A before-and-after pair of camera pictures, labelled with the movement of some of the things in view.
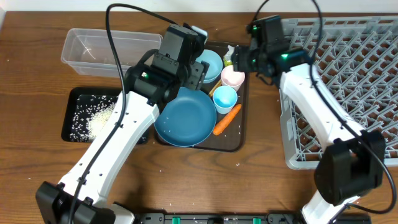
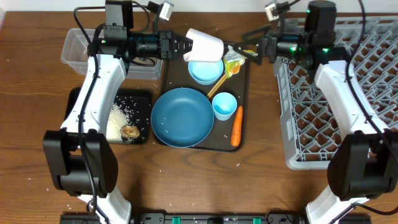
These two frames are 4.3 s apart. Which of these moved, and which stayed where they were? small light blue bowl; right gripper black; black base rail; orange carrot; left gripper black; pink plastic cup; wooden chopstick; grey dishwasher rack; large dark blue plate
Moved: left gripper black; pink plastic cup; orange carrot; right gripper black
Stayed: large dark blue plate; black base rail; small light blue bowl; grey dishwasher rack; wooden chopstick
